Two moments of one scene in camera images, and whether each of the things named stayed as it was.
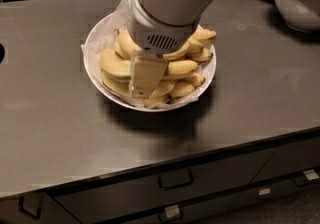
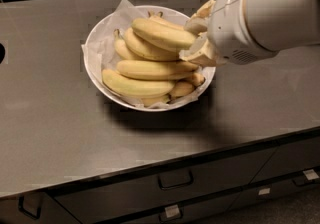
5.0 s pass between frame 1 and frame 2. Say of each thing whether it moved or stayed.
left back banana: stayed
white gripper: moved
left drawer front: stayed
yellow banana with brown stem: moved
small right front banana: stayed
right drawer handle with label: stayed
